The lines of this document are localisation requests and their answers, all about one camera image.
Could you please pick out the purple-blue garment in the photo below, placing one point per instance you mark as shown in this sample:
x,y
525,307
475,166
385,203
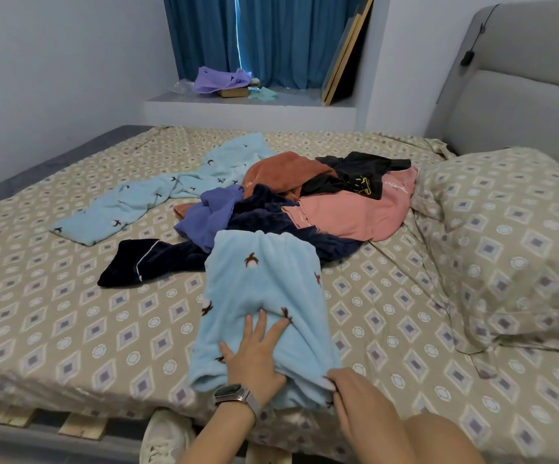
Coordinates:
x,y
207,217

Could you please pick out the person's right hand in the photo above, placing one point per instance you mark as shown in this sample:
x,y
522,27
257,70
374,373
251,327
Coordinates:
x,y
366,415

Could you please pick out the rust brown garment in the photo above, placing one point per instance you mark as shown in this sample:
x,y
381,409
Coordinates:
x,y
284,171

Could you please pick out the grey upholstered headboard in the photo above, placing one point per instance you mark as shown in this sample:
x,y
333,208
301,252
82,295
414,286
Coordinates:
x,y
521,82

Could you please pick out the person's left hand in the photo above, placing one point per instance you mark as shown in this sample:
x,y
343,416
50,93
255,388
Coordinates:
x,y
253,360

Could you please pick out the grey band wristwatch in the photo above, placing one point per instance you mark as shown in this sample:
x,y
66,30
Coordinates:
x,y
236,394

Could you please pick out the leaning wooden picture frames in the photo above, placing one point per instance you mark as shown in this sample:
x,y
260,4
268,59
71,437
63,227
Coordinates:
x,y
345,48

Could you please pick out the bed with patterned beige sheet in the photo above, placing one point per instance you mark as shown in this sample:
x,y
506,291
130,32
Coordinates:
x,y
47,304

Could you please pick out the clear plastic bag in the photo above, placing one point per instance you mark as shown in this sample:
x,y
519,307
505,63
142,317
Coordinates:
x,y
181,87

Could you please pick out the white shoe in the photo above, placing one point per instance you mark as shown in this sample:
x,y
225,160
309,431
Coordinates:
x,y
268,454
165,438

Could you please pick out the navy velvet garment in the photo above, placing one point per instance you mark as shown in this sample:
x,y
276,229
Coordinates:
x,y
149,261

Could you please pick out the light blue fleece garment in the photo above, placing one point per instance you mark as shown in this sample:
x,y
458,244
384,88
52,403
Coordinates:
x,y
260,294

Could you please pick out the black garment yellow print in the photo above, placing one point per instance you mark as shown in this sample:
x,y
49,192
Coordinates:
x,y
362,171

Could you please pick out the patterned beige pillow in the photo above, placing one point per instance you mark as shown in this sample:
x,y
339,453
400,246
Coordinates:
x,y
516,246

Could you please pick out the purple cloth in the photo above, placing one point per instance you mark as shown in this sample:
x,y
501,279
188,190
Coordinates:
x,y
221,79

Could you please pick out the pink shirt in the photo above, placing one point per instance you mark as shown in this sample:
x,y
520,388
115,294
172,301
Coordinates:
x,y
362,212

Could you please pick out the light blue fleece pajama pants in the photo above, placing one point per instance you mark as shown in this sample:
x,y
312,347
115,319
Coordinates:
x,y
134,198

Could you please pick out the blue curtain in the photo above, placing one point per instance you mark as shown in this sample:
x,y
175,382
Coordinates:
x,y
270,33

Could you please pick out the teal small item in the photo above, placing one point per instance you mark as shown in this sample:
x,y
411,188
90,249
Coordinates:
x,y
262,93

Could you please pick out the small wooden box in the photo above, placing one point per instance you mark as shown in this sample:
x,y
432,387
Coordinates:
x,y
234,92

